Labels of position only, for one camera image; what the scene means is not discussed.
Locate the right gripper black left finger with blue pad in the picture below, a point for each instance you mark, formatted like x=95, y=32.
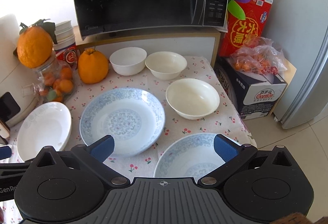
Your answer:
x=91, y=158

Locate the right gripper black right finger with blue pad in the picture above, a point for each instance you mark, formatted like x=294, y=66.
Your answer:
x=236, y=158

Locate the blue patterned plate large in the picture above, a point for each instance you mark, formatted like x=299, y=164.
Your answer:
x=133, y=117

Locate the white plate swirl pattern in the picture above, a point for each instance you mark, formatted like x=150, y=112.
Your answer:
x=49, y=124

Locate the cream bowl large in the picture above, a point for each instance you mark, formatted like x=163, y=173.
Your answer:
x=192, y=98

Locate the small white bowl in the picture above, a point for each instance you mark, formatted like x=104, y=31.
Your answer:
x=128, y=61

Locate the dark blue Ganten box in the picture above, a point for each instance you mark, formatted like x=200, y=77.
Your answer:
x=253, y=95

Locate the cherry print tablecloth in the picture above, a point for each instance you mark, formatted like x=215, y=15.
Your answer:
x=225, y=120

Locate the glass jar with kumquats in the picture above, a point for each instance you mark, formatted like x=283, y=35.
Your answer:
x=54, y=81

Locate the large orange on table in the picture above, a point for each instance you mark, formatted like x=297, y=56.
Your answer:
x=93, y=66

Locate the white rice cooker appliance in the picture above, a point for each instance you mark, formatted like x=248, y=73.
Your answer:
x=14, y=106

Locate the plastic bag of kumquats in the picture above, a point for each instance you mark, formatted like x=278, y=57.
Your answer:
x=258, y=55

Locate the white cabinet gold trim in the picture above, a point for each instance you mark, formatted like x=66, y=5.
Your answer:
x=186, y=41

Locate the stack of paper cups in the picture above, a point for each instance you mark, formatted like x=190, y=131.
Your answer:
x=65, y=48

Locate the large orange on jar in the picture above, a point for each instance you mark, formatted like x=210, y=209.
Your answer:
x=35, y=43

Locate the red gift box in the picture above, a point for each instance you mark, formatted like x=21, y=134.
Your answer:
x=246, y=18

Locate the silver refrigerator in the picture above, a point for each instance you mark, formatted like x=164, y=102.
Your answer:
x=300, y=26

